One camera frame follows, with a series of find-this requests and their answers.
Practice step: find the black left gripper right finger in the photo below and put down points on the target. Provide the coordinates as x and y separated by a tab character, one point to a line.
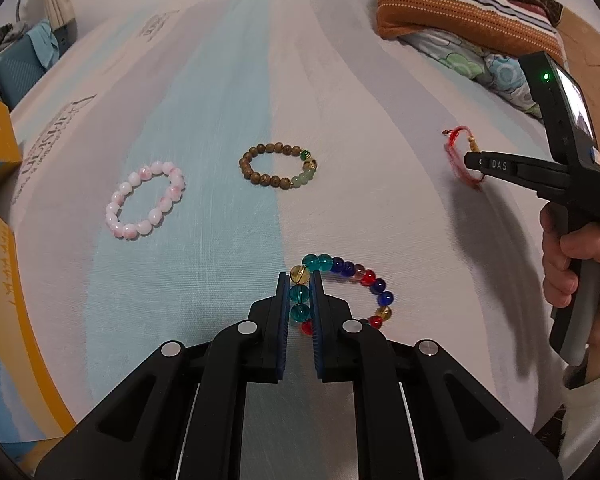
323	332

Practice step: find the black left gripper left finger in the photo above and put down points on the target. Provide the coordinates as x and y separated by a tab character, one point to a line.
276	332

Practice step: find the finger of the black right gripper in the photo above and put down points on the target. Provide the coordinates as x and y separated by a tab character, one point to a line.
528	172

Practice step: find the person's right hand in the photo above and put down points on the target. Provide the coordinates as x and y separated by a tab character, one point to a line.
558	251

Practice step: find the floral patterned blanket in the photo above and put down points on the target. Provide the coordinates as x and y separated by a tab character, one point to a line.
498	73

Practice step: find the striped bed sheet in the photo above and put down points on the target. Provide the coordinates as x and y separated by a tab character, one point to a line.
177	159

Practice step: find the striped orange red pillow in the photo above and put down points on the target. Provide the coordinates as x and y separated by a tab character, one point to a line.
506	26

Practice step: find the blue yellow cardboard box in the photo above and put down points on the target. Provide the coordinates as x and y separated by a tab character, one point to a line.
31	408

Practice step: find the teal suitcase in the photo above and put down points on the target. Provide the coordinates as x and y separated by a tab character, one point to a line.
26	55

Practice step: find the beige curtain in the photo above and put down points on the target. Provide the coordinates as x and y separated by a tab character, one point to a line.
60	13

